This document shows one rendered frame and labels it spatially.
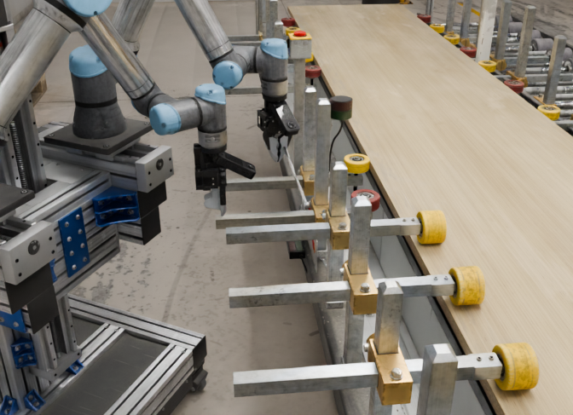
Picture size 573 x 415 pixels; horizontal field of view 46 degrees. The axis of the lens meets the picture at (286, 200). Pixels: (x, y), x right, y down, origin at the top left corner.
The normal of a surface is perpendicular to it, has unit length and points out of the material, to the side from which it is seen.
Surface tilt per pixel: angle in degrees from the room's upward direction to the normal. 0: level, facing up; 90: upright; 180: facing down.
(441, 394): 90
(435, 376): 90
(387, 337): 90
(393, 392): 90
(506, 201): 0
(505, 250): 0
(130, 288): 0
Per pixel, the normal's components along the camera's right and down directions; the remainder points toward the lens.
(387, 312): 0.11, 0.46
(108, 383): 0.00, -0.89
